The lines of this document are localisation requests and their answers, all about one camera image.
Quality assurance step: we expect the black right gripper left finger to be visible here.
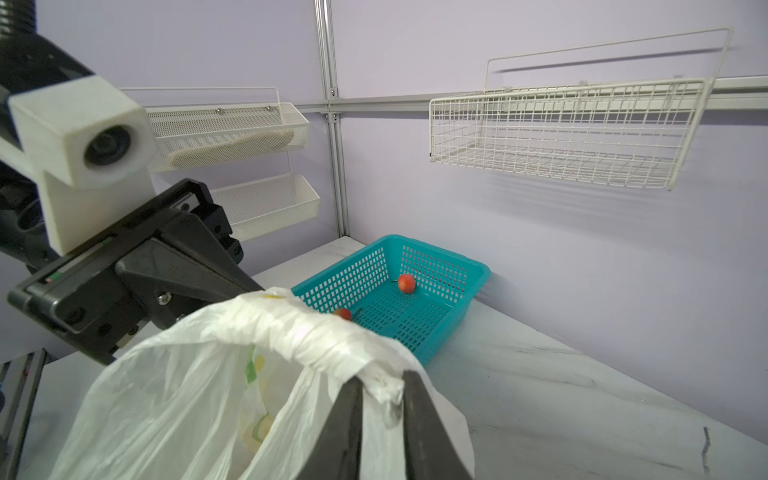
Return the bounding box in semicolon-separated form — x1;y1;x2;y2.
297;377;363;480

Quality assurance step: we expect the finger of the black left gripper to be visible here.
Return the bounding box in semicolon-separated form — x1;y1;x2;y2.
114;238;261;330

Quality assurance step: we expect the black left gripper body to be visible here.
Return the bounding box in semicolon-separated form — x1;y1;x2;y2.
1;29;243;364

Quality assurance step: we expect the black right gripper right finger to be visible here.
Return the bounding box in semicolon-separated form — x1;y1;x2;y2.
402;371;471;480

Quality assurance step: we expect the white lemon print plastic bag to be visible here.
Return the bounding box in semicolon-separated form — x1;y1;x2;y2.
47;287;476;480

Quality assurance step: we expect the small red fake fruit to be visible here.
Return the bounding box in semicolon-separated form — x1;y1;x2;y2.
333;308;352;321

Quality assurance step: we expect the white mesh lower shelf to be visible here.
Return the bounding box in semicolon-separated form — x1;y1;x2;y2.
211;173;321;241

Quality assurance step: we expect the white mesh shelf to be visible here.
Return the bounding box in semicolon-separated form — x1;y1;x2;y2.
211;173;321;241
122;86;310;173

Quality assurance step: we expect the beige cloth in shelf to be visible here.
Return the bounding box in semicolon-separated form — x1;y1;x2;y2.
166;129;294;169

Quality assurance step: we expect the white mesh upper shelf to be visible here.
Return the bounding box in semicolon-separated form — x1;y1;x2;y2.
122;86;310;173

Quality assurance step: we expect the teal plastic fruit basket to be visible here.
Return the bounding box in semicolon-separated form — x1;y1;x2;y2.
292;235;491;365

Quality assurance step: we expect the small red cherry fruit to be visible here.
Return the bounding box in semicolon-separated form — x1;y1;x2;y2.
397;274;416;295

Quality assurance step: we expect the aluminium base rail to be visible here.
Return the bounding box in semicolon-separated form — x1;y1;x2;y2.
1;349;48;480

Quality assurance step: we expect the white wire wall basket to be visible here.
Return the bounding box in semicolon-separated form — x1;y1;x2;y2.
428;27;734;190

